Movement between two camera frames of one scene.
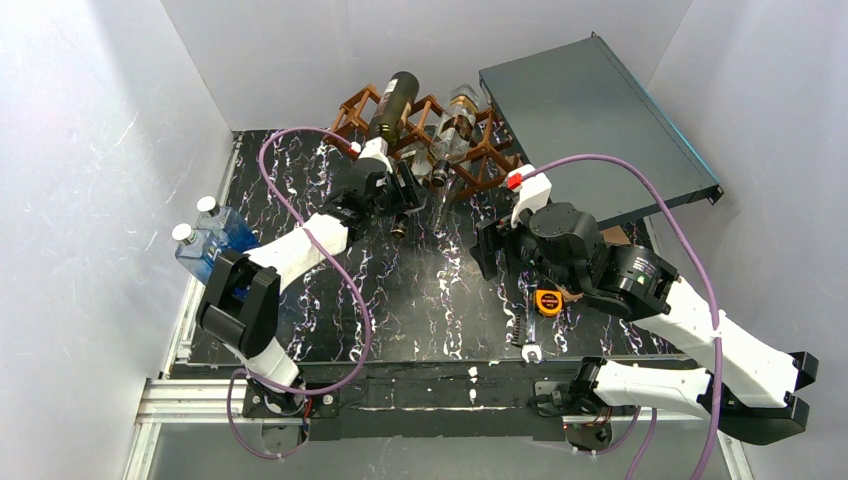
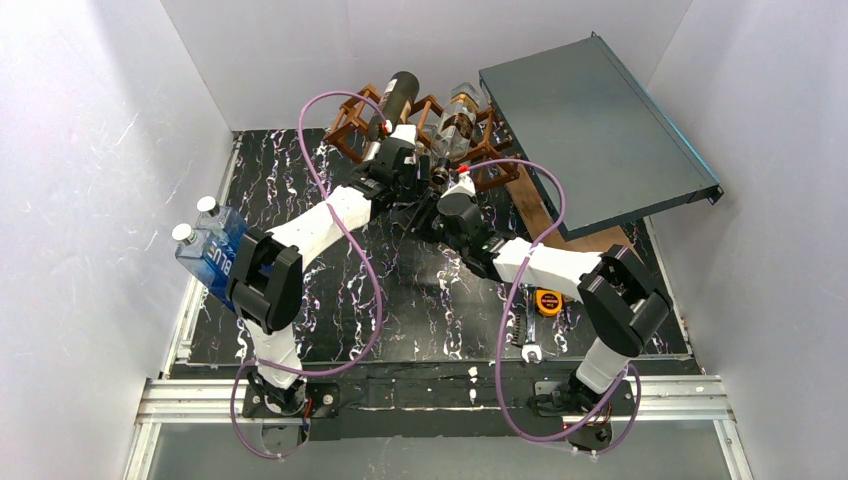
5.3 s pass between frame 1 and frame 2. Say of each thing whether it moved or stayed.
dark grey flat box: stayed
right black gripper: moved
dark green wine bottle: stayed
